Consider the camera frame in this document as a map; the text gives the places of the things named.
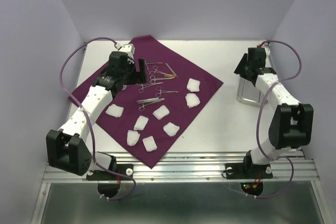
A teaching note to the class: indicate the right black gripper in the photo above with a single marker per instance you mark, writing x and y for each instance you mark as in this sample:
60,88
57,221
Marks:
240,68

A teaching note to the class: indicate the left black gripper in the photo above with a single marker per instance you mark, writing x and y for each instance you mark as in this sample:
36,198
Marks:
138,77

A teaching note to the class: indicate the steel surgical scissors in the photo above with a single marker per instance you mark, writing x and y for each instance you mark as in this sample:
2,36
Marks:
154,79

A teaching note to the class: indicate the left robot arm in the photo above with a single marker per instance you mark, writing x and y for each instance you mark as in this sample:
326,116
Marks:
66,147

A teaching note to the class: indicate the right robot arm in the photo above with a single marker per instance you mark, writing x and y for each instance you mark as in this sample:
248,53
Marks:
291,125

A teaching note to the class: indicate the long thin steel tweezers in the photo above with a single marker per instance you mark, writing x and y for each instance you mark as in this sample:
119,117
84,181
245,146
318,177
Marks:
147,64

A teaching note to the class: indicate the steel tweezers branded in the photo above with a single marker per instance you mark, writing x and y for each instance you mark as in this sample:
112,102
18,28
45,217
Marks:
147,100

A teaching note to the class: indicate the stainless steel tray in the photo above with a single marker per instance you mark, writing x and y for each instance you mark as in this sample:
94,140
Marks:
248,94

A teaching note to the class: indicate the small steel hemostat under tweezers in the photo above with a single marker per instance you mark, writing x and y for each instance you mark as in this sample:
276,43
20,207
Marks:
143,105

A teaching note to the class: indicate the white gauze pad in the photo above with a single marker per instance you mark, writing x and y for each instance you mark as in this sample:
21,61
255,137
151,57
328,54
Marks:
161,112
192,100
149,144
141,123
115,111
132,137
171,129
193,85

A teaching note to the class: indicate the purple cloth drape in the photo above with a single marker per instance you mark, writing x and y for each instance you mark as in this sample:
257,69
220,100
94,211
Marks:
151,50

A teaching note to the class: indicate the white gauze pad lower centre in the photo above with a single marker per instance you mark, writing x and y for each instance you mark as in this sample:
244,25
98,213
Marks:
141,123

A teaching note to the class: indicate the white gauze pad far right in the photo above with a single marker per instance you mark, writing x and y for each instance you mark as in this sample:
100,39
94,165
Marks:
193,85

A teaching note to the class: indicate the white gauze pad bottom left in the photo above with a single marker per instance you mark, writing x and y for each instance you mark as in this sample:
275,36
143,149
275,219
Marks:
132,137

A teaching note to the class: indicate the white gauze pad lower right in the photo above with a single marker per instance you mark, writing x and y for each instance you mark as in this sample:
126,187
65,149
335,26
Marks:
171,129

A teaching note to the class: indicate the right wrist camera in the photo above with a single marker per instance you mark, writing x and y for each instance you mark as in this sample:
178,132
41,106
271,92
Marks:
266,48

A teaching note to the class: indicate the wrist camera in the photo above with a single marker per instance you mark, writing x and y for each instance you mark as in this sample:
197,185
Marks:
266,48
127,48

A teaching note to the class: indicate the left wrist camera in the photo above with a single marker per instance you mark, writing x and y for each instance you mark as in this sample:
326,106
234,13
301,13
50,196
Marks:
127,48

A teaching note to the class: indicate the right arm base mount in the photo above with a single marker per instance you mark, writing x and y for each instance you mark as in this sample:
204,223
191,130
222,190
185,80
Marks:
251,176

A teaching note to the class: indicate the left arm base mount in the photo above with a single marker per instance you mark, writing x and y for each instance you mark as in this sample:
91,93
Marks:
113,187

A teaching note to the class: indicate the aluminium rail frame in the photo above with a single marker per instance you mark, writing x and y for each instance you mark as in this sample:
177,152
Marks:
186,185

